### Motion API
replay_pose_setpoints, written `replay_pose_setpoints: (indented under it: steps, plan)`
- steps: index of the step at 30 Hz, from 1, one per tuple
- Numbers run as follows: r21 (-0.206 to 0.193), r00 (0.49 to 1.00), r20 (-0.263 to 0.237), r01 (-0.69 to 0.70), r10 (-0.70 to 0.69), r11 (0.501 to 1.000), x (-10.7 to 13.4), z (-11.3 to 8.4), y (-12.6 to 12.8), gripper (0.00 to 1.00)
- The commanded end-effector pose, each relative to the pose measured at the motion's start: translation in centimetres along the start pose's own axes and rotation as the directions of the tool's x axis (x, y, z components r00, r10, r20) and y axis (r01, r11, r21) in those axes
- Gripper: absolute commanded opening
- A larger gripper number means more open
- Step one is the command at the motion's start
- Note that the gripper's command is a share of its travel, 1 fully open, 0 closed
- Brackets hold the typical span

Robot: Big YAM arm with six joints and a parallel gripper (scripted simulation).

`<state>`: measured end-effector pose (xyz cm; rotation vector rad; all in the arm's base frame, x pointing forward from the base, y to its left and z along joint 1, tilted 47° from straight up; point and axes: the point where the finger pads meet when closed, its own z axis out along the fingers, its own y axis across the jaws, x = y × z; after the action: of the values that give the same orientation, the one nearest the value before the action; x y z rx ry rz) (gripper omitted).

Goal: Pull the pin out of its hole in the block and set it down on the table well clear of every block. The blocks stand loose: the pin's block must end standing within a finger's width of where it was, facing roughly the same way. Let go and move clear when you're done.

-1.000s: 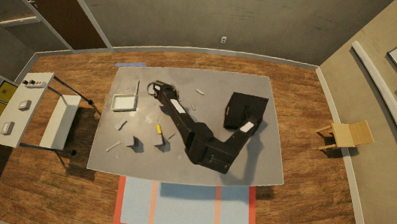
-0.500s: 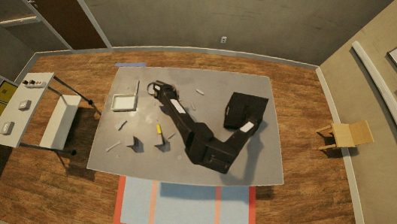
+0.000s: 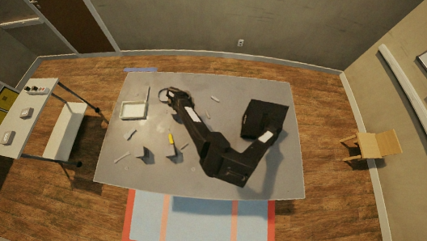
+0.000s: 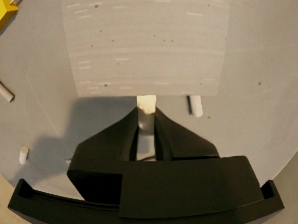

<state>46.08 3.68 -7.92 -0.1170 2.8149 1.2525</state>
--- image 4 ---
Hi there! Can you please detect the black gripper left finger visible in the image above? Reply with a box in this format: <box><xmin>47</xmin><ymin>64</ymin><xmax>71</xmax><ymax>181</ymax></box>
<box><xmin>72</xmin><ymin>107</ymin><xmax>139</xmax><ymax>161</ymax></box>

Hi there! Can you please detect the white stepped pin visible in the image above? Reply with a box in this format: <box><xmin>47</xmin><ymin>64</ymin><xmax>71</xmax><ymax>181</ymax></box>
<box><xmin>188</xmin><ymin>96</ymin><xmax>203</xmax><ymax>117</ymax></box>

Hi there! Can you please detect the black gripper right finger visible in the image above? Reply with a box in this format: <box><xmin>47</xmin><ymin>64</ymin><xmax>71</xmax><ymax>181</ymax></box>
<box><xmin>153</xmin><ymin>107</ymin><xmax>220</xmax><ymax>161</ymax></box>

